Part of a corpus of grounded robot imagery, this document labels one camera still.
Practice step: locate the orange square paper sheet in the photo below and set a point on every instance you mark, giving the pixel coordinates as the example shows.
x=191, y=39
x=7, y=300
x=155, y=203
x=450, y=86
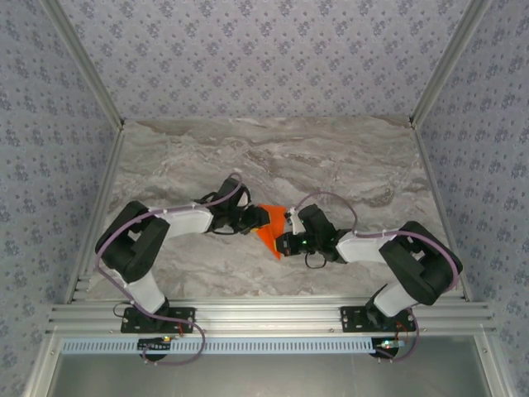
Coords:
x=268, y=237

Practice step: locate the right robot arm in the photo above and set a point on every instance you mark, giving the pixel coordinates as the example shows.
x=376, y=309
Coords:
x=413, y=264

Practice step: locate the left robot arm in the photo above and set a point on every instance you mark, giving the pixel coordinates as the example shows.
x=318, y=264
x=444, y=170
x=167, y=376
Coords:
x=136, y=248

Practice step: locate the small black controller board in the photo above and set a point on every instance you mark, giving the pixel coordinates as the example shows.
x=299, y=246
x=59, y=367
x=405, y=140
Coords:
x=153, y=344
x=388, y=344

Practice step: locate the grey metal panel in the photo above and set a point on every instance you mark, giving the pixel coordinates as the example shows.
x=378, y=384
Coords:
x=264, y=376

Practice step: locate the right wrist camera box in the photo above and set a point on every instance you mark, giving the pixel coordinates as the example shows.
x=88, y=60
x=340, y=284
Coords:
x=294, y=221

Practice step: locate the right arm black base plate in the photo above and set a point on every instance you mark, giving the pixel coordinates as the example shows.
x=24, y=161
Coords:
x=351, y=318

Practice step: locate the aluminium mounting rail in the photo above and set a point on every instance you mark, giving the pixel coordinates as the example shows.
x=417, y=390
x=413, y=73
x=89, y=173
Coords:
x=264, y=314

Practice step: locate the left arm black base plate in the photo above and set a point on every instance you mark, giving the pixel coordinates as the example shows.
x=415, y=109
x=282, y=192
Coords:
x=186, y=318

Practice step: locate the aluminium side rail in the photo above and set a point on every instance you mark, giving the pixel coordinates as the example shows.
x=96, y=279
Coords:
x=99, y=186
x=436, y=207

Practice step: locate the aluminium frame post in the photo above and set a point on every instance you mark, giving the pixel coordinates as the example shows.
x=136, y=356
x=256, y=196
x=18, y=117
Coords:
x=86, y=62
x=448, y=62

